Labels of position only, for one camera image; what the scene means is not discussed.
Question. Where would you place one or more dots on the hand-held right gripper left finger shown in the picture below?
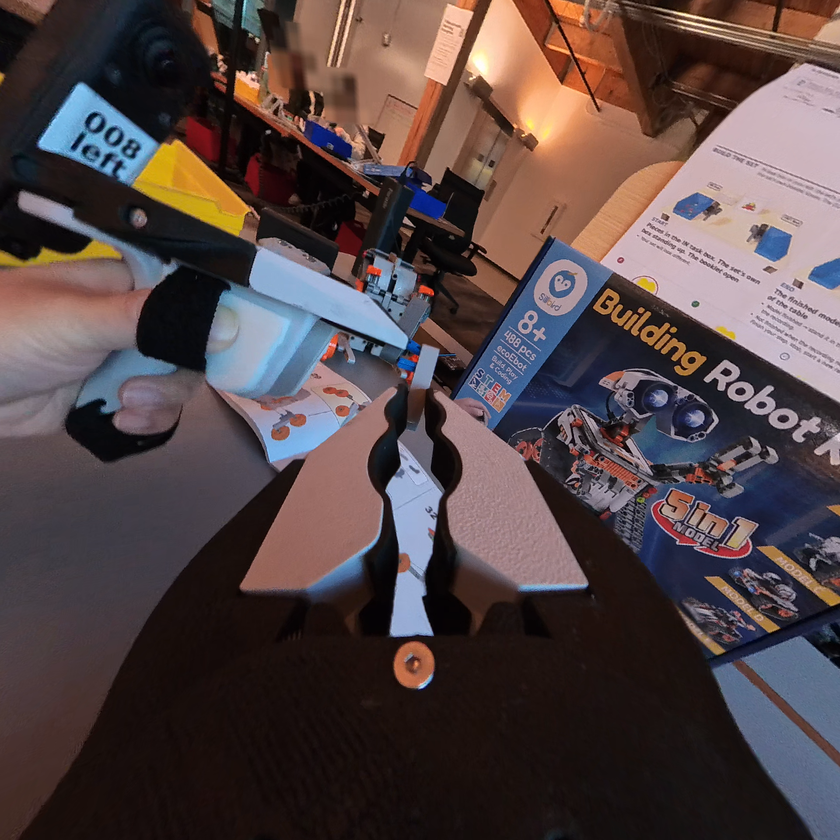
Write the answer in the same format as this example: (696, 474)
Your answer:
(315, 525)

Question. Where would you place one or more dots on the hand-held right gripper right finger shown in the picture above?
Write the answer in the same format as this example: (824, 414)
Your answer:
(518, 525)

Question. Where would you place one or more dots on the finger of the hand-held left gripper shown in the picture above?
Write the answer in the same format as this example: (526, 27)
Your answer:
(328, 302)

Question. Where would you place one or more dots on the grey holed beam with blue pin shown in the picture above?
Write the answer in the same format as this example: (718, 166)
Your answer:
(410, 321)

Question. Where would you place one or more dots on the short grey toy beam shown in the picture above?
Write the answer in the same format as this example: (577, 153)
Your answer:
(422, 387)

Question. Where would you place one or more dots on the grey desk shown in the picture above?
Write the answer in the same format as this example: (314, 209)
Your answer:
(98, 525)

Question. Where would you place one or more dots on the person's left hand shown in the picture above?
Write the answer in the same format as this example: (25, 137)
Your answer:
(52, 341)

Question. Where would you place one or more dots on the orange toy gear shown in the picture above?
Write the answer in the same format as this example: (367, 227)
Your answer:
(338, 348)

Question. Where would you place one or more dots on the yellow plastic bin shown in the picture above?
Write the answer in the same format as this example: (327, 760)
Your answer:
(190, 184)

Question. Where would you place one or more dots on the partly built toy robot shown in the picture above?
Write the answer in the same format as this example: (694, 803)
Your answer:
(394, 282)

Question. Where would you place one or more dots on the black flat case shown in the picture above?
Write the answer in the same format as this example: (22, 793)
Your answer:
(295, 229)

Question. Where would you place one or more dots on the black upright device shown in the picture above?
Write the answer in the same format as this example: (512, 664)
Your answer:
(384, 223)

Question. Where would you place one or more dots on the open white instruction booklet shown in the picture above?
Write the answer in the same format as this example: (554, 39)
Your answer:
(308, 420)

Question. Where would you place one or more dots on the red plastic bin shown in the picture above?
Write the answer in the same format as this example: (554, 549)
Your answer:
(203, 138)

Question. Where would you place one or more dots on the black office chair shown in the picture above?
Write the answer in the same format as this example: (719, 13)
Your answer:
(453, 236)

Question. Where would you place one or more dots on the blue plastic bin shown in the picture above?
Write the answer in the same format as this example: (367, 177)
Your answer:
(423, 193)
(328, 138)

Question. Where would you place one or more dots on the long wooden work table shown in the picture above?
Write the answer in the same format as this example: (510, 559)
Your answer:
(328, 154)

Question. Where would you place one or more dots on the robot kit box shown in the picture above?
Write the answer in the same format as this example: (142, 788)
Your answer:
(656, 459)

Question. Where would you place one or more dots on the white paper notice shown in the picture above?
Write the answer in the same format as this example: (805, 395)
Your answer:
(448, 43)

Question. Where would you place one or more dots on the wooden backboard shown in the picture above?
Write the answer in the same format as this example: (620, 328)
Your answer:
(623, 210)

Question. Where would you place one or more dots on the grey table with wooden edge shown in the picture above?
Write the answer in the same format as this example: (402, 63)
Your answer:
(787, 722)

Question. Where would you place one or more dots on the white instruction poster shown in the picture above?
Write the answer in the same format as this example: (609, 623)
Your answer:
(754, 229)

